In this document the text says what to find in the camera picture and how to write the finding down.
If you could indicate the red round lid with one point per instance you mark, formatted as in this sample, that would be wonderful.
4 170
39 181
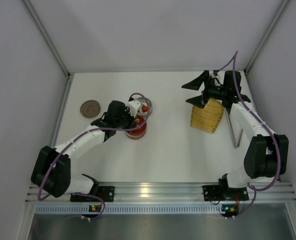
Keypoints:
139 126

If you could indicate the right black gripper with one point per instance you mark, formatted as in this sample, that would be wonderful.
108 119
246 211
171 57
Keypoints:
203 92

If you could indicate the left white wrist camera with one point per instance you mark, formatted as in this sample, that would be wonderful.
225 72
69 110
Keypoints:
134 106

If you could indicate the aluminium mounting rail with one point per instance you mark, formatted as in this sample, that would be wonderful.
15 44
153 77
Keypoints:
192 192

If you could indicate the slotted cable duct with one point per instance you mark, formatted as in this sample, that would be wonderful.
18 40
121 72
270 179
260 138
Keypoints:
134 209

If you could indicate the beige round lid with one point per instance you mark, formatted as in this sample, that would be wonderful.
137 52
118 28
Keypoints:
90 109

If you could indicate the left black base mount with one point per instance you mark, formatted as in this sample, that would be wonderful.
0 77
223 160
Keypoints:
106 193

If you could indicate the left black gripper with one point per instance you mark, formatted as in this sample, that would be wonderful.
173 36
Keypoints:
131 120

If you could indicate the far metal round tin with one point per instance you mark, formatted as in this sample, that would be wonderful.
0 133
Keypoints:
146 102

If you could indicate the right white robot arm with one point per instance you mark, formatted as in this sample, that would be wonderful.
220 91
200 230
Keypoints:
266 157

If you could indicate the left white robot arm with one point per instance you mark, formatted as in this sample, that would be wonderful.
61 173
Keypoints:
53 171

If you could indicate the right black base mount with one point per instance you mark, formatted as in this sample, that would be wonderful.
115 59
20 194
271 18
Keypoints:
217 193

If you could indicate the metal serving tongs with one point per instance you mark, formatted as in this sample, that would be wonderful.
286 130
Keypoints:
236 139

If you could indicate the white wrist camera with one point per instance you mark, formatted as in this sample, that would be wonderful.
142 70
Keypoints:
215 74
134 106

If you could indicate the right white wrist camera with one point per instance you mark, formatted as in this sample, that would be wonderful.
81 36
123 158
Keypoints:
215 74

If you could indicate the bamboo woven tray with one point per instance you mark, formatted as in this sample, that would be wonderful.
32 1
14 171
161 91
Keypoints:
207 118

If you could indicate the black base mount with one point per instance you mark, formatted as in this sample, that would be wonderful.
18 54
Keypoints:
106 193
217 193

